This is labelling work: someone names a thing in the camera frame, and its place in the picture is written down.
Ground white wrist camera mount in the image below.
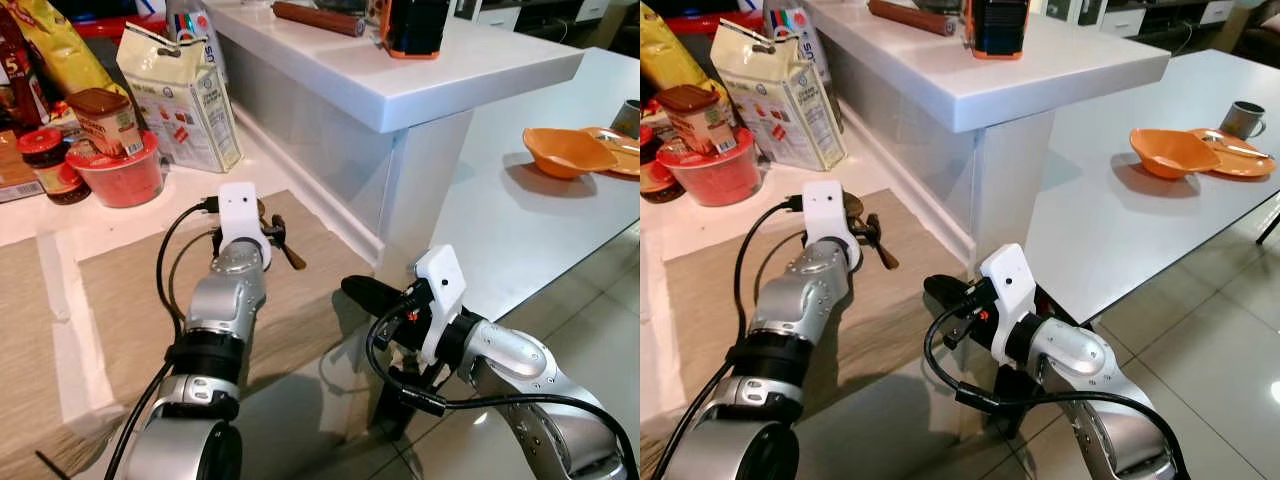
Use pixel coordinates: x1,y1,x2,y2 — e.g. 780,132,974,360
216,181,272,271
978,242,1038,366
802,179,862,271
412,244,469,367

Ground red-lidded dark jar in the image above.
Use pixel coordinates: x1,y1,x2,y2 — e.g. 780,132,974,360
15,127,92,206
640,125,686,204

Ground yellow snack bag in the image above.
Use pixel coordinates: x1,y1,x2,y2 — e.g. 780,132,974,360
8,0,128,101
640,0,723,101

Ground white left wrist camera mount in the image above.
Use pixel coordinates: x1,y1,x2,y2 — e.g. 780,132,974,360
802,179,862,271
216,181,272,271

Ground orange plastic plate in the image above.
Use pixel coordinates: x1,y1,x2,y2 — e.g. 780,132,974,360
1188,127,1278,180
578,125,641,180

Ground orange plastic bowl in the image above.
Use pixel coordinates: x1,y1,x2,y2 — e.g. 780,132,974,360
1129,127,1223,181
521,126,619,182

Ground golden brown spoon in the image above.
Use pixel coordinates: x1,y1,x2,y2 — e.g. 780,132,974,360
254,197,309,272
842,192,901,271

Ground orange carton box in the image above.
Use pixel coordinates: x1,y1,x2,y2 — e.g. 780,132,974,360
0,125,43,204

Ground grey mug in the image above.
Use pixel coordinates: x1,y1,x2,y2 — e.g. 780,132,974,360
611,98,641,140
1218,100,1267,141

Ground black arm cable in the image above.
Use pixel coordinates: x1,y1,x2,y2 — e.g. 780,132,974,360
365,300,641,480
922,300,1191,480
680,195,809,480
100,195,223,480

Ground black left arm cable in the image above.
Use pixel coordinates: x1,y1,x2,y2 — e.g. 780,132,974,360
100,195,223,480
680,195,809,480

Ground red snack bag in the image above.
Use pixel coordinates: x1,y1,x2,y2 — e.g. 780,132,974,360
0,5,51,136

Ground brown-lidded jar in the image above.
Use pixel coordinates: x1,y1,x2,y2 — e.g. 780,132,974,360
66,87,145,159
658,85,741,157

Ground beige woven mat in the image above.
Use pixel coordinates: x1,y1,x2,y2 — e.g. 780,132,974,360
0,188,379,480
660,188,976,480

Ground red plastic bowl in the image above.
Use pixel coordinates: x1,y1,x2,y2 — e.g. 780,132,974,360
655,130,763,208
66,130,164,209

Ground white flour bag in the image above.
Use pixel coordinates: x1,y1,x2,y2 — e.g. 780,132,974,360
115,22,244,174
710,18,849,173

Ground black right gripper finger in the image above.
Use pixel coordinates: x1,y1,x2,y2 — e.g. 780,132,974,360
341,275,409,321
921,274,986,321

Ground black container orange base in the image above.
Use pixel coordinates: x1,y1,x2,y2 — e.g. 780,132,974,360
962,0,1033,61
378,0,453,60

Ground brown rolling pin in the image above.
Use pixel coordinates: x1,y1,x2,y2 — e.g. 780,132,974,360
867,0,959,38
271,0,367,39

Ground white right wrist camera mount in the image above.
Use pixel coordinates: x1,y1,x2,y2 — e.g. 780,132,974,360
978,242,1038,366
412,244,469,367

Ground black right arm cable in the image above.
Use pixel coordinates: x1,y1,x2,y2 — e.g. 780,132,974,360
922,300,1191,480
365,300,641,480

